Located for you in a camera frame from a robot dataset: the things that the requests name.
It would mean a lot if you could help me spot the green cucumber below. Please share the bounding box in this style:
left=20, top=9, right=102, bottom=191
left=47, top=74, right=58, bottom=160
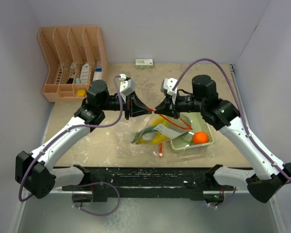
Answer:
left=131, top=126, right=155, bottom=143

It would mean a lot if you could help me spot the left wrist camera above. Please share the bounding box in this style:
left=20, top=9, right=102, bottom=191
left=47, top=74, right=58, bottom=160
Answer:
left=119, top=74, right=136, bottom=98

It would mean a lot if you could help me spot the white garlic bulb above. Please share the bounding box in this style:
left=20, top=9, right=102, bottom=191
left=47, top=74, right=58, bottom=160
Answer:
left=142, top=134, right=155, bottom=142

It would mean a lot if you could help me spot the yellow item in organizer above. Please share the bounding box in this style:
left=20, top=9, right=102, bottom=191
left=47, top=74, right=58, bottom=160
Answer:
left=77, top=89, right=86, bottom=97

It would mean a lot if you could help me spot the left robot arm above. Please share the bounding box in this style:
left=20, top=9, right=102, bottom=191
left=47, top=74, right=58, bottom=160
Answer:
left=15, top=80, right=151, bottom=202

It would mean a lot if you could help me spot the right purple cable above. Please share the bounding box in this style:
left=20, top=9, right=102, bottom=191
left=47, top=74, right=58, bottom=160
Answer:
left=173, top=58, right=291, bottom=209

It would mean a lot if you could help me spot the white blue box organizer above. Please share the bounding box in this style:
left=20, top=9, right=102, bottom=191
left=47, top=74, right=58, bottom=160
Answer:
left=93, top=61, right=102, bottom=81

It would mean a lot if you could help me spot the white remote in organizer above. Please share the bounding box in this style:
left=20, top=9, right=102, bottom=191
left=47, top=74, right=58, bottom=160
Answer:
left=79, top=63, right=90, bottom=84

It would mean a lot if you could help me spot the peach desk organizer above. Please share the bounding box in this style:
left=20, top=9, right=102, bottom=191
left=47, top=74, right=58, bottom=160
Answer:
left=38, top=26, right=108, bottom=102

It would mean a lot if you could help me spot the clear zip bag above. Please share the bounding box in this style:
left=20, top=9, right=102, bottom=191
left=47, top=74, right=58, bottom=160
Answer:
left=115, top=116, right=159, bottom=159
left=130, top=106, right=194, bottom=146

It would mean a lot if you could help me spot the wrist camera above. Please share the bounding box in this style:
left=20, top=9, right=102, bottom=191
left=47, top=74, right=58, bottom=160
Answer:
left=161, top=78, right=178, bottom=104
left=119, top=74, right=136, bottom=98

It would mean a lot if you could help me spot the small green white box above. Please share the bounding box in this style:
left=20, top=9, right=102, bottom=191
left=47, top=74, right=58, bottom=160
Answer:
left=135, top=58, right=153, bottom=69

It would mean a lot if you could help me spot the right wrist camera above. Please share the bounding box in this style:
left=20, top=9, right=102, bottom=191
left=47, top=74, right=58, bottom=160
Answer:
left=161, top=78, right=178, bottom=104

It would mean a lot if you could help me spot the pale green plastic basket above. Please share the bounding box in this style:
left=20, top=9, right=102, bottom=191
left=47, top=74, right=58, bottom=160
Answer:
left=171, top=113, right=214, bottom=151

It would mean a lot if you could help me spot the yellow banana bunch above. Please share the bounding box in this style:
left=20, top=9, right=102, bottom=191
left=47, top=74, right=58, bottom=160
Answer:
left=135, top=116, right=169, bottom=145

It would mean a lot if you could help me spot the black table edge rail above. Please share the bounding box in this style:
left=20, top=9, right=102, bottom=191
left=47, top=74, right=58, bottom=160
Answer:
left=54, top=165, right=260, bottom=202

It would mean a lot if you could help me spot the orange fruit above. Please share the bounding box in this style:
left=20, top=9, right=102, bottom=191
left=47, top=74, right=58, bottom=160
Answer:
left=192, top=132, right=209, bottom=145

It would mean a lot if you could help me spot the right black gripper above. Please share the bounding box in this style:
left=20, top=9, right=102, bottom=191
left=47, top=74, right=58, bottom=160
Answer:
left=155, top=91, right=206, bottom=119

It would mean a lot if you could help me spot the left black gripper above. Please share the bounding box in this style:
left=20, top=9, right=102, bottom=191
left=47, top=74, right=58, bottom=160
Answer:
left=99, top=90, right=151, bottom=120

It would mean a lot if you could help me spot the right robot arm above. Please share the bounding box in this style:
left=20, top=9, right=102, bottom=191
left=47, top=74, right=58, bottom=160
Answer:
left=154, top=75, right=291, bottom=203

